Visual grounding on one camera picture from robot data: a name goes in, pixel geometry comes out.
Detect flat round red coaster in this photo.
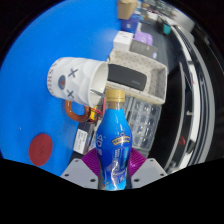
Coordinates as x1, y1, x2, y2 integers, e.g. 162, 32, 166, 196
28, 132, 54, 167

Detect blue box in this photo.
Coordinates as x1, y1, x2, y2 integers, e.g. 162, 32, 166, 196
119, 16, 140, 33

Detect yellow multimeter red leads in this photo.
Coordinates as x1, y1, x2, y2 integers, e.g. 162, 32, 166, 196
87, 105, 103, 123

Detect metal spoon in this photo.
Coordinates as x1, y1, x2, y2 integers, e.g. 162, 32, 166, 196
89, 87, 106, 98

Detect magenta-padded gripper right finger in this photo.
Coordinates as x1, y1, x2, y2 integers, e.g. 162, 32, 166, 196
128, 147, 168, 189

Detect grey small-drawer cabinet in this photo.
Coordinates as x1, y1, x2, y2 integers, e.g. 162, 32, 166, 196
124, 95, 137, 133
132, 97, 163, 152

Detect beige perforated tray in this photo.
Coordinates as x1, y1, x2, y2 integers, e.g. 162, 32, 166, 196
105, 48, 169, 106

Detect small white box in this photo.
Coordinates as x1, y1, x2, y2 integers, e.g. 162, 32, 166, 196
112, 30, 135, 51

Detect teal small object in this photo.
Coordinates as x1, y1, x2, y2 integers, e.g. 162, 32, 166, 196
162, 23, 172, 35

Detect blue drink bottle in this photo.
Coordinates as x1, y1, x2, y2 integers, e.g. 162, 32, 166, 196
95, 88, 134, 191

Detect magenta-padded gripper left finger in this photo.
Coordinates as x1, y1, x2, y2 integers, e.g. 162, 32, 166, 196
60, 147, 101, 190

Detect yellow tool red leads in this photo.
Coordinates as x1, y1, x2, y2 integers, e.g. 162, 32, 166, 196
178, 134, 187, 147

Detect black rectangular device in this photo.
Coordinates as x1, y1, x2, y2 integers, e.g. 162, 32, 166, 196
106, 63, 148, 92

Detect black box white label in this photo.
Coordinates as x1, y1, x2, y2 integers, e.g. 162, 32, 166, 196
72, 121, 98, 156

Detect purple bag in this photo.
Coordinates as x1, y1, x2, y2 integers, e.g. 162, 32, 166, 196
133, 30, 154, 46

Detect black wall shelf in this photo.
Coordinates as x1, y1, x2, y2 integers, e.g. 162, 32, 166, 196
156, 13, 218, 174

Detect white mug orange handle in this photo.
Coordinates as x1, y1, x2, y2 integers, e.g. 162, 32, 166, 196
46, 56, 110, 123

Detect dark grey box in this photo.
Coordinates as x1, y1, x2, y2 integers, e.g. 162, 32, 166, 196
129, 39, 159, 60

